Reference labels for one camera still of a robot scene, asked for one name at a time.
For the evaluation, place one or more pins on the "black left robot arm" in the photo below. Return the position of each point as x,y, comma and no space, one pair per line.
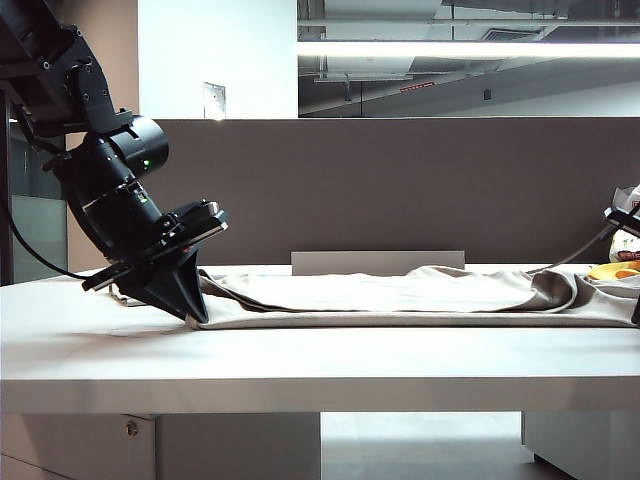
110,190

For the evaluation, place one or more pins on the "dark glass door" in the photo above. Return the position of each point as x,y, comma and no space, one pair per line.
45,220

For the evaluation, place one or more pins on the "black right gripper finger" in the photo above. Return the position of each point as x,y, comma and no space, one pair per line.
636,311

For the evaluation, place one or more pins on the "long ceiling light strip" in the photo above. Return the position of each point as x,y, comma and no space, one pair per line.
450,49

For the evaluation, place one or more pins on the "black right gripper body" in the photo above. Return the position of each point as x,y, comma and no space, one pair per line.
625,220

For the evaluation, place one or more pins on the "ceiling air vent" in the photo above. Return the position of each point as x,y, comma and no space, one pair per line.
507,34

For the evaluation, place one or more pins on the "white pedestal cabinet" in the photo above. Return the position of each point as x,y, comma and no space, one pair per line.
585,440

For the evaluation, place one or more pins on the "grey fabric desk partition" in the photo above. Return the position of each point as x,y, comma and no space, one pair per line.
400,190

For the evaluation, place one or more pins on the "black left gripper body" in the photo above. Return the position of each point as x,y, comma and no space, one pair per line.
170,250

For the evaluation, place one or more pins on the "yellow cloth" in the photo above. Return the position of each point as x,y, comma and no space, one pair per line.
612,272

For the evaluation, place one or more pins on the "red ceiling sign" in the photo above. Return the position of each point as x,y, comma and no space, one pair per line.
417,87

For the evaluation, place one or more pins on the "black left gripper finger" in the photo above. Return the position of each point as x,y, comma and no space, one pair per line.
192,285
157,290

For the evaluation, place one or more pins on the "printed plastic snack bag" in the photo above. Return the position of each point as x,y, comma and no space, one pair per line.
631,247

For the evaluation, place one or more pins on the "white drawer cabinet with lock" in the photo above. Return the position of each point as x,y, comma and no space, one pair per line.
75,447

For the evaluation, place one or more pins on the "beige T-shirt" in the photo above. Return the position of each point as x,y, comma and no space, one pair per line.
375,295

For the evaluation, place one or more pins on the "silver wall plate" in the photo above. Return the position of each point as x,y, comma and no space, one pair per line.
215,101

